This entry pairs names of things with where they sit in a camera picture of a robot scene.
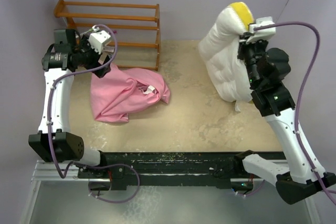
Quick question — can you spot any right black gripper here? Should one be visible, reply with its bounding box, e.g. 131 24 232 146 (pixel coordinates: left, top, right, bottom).
236 31 267 88

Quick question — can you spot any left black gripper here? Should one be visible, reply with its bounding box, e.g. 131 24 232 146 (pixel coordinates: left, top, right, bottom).
73 35 112 78

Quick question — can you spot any white yellow pillow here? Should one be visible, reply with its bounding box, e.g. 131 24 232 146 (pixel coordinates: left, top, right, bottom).
198 2 254 103

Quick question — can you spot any pink satin pillowcase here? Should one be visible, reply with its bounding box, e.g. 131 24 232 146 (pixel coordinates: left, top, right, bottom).
90 64 171 123

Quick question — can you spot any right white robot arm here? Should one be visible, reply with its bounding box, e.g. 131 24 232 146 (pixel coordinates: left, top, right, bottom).
233 33 335 205

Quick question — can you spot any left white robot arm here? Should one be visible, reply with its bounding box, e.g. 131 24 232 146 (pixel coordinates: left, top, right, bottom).
28 26 112 178

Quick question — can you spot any small white card packet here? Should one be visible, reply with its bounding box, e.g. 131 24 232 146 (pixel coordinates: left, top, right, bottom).
103 46 115 54

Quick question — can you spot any wooden shelf rack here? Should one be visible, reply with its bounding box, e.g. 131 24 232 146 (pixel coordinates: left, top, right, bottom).
54 0 161 71

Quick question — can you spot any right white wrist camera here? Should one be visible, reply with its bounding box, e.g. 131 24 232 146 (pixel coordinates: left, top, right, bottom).
246 16 276 44

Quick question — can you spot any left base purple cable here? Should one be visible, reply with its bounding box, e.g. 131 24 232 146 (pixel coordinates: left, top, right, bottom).
88 163 142 204

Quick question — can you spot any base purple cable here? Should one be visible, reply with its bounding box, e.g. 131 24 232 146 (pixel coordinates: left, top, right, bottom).
88 163 142 204
235 165 265 199

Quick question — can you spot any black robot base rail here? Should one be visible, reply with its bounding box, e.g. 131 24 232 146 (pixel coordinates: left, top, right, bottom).
78 152 256 194

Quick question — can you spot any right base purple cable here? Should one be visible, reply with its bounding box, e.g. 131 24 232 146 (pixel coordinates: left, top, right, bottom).
235 165 265 199

